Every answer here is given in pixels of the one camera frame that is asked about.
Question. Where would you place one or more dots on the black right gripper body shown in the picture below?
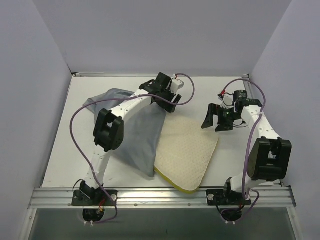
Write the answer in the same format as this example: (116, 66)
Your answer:
(222, 118)

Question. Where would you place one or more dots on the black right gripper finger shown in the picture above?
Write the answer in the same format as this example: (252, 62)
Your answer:
(224, 127)
(213, 110)

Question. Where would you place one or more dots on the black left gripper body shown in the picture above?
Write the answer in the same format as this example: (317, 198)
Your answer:
(169, 100)

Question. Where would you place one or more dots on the grey pillowcase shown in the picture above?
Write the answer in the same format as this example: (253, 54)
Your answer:
(141, 132)

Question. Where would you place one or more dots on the cream pillow yellow edge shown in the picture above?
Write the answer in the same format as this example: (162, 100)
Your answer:
(184, 152)

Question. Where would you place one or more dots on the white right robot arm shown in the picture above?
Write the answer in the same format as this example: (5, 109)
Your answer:
(240, 99)

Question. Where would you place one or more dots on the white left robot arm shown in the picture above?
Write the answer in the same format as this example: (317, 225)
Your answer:
(109, 127)

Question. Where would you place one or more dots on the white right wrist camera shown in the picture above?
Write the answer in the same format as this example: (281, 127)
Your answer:
(226, 103)

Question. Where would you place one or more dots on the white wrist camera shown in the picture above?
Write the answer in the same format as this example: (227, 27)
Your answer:
(176, 84)
(226, 103)

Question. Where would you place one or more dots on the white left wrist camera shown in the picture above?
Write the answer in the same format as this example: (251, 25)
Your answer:
(176, 84)

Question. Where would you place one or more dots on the aluminium right side rail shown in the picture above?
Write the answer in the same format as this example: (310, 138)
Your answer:
(250, 85)

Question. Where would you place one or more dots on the aluminium rail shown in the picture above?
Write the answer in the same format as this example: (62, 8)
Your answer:
(157, 198)
(250, 85)

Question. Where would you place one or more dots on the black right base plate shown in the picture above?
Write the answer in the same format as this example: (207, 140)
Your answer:
(219, 197)

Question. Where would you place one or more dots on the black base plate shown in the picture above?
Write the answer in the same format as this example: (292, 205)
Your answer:
(79, 199)
(219, 197)

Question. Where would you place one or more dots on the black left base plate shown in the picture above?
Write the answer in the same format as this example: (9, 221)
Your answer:
(79, 199)

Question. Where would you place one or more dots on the aluminium front rail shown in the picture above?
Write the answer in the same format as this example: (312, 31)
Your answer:
(157, 198)

